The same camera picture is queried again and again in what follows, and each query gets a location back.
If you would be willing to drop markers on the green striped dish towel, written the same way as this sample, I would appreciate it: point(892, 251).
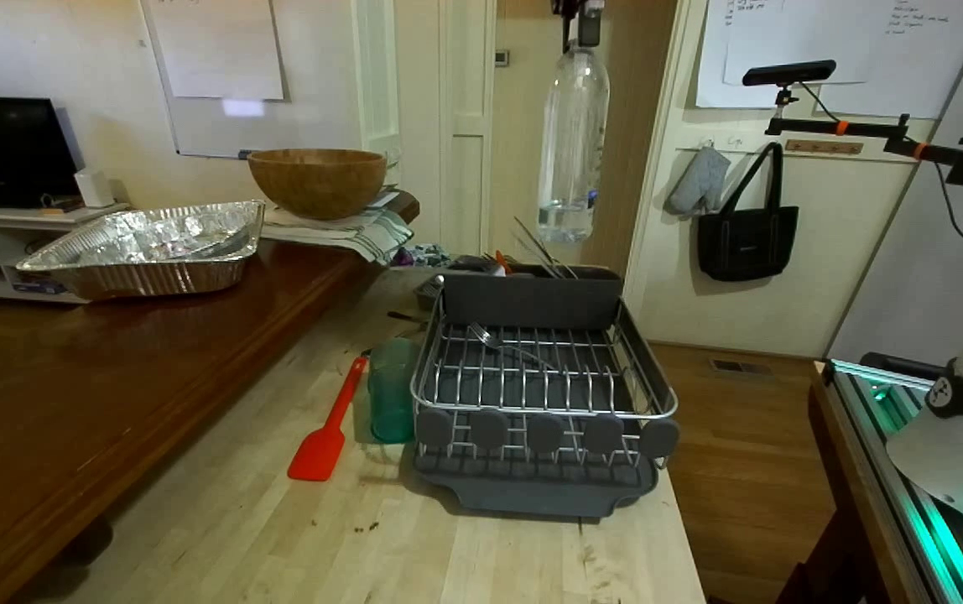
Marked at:
point(385, 235)

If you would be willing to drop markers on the grey hanging pouch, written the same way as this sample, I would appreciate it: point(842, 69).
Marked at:
point(699, 183)

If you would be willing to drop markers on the black tote bag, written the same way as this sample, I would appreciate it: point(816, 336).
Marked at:
point(747, 240)

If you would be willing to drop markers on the green plastic cup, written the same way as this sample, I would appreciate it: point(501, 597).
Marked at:
point(393, 391)

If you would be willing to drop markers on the grey dish drying rack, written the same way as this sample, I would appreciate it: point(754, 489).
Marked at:
point(542, 391)

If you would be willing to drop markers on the large white whiteboard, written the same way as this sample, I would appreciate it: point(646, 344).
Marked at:
point(792, 46)

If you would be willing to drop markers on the aluminium foil tray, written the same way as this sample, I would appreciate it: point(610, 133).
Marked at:
point(146, 251)

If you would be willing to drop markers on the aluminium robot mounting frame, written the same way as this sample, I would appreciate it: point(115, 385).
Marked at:
point(894, 490)

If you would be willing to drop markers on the black bar camera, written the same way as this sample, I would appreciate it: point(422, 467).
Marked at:
point(791, 71)

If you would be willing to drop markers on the wooden bowl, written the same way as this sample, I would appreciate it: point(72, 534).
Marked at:
point(318, 186)

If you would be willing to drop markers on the black camera mounting bar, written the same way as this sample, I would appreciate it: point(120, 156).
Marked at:
point(894, 135)

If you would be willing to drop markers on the clear soap pump bottle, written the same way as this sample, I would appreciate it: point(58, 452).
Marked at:
point(572, 156)

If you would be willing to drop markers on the red silicone spatula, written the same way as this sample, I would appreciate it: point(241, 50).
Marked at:
point(329, 430)

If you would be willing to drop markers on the black monitor screen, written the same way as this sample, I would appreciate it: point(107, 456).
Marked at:
point(5, 153)

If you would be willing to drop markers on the thin wooden chopstick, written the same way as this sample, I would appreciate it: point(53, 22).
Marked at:
point(534, 248)
point(554, 265)

